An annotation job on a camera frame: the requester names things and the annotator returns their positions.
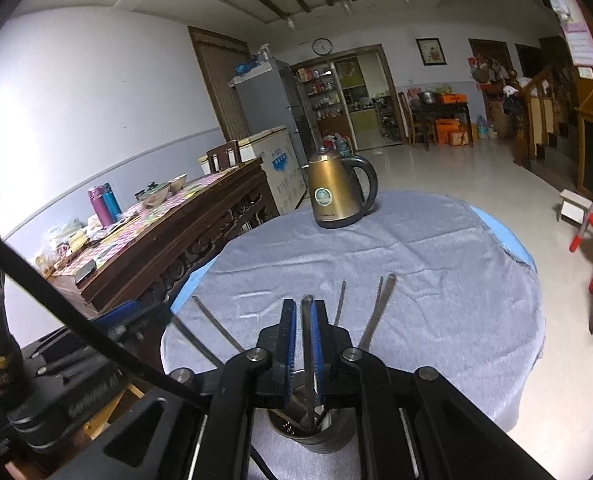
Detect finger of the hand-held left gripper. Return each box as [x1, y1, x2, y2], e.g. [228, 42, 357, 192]
[137, 302, 174, 347]
[94, 300, 144, 341]

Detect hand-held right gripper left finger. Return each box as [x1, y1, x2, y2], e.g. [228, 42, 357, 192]
[49, 299, 299, 480]

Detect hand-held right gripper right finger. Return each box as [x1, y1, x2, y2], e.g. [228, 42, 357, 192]
[310, 299, 557, 480]

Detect metal utensil holder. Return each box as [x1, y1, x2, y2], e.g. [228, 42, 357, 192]
[266, 400, 357, 454]

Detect carved wooden sideboard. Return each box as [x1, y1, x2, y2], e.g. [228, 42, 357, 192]
[51, 157, 281, 321]

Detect pile of snack packets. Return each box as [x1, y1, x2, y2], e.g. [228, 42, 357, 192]
[34, 217, 107, 273]

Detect checkered table runner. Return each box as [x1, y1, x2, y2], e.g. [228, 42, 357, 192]
[51, 167, 257, 277]

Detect purple bottle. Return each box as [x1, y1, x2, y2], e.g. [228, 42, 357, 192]
[87, 186, 113, 228]

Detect blue bottle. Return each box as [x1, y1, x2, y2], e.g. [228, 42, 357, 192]
[102, 183, 122, 222]

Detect grey tablecloth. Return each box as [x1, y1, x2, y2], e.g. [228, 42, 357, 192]
[160, 190, 547, 433]

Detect lidded bowl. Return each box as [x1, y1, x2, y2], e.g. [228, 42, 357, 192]
[141, 181, 171, 207]

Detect gold electric kettle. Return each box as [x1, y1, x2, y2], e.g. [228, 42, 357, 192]
[301, 141, 378, 230]

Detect white chest freezer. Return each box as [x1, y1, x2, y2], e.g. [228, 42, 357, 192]
[199, 125, 309, 218]

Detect wooden chair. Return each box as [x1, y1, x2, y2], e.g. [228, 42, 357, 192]
[206, 140, 242, 171]

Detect blue table cover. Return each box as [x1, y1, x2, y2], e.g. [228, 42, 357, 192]
[170, 207, 534, 313]

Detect glass door cabinet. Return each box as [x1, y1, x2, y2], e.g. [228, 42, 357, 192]
[290, 44, 407, 151]

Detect grey refrigerator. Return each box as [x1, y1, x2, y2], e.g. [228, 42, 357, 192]
[229, 57, 319, 161]

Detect brown curtain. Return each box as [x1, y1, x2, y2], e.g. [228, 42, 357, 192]
[188, 26, 251, 143]

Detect orange cardboard boxes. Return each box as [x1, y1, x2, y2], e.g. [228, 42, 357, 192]
[435, 119, 469, 147]

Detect dark wooden table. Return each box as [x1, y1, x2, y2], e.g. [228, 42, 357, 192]
[400, 91, 474, 150]

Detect small white stool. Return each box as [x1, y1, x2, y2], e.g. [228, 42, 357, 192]
[557, 189, 593, 226]

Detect wooden stair railing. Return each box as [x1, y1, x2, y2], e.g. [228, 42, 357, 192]
[512, 67, 582, 171]

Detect framed picture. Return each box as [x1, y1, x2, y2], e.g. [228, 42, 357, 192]
[416, 37, 448, 66]

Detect hanging bags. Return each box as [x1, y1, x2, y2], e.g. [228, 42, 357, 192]
[469, 56, 511, 91]

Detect black cable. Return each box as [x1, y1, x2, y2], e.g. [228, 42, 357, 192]
[0, 220, 212, 403]

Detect pink wall calendar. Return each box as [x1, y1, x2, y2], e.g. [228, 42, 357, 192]
[546, 0, 593, 68]

